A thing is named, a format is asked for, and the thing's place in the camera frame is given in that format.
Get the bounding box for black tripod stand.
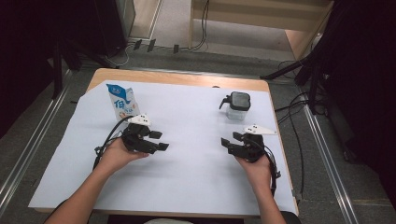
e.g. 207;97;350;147
260;46;331;115

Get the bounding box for hand-held gripper black cable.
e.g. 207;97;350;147
92;115;134;171
255;139;282;198

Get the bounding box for white floor cable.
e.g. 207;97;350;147
104;43;134;68

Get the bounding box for person's right hand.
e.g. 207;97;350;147
234;154;273;190

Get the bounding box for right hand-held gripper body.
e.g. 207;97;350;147
228;124;278;163

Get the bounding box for person's left hand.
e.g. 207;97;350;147
98;138;150;175

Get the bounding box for clear jar with black lid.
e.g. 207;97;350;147
219;91;252;121

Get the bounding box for white and blue salt bag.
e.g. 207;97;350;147
106;83;141;122

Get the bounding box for black hanging cable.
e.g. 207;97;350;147
190;0;210;51

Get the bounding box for light wooden shelf unit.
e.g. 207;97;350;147
188;0;335;60

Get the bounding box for black metal stand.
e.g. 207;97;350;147
46;36;120;101

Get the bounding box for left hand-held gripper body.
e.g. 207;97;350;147
120;114;158;156

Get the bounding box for left hand-held gripper black cable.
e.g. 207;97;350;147
92;115;134;171

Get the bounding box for black floor cables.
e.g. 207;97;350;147
274;60;312;200

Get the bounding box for metal floor rail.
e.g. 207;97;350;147
298;87;359;224
0;69;73;216

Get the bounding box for right hand-held gripper black cable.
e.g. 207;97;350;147
255;139;282;198

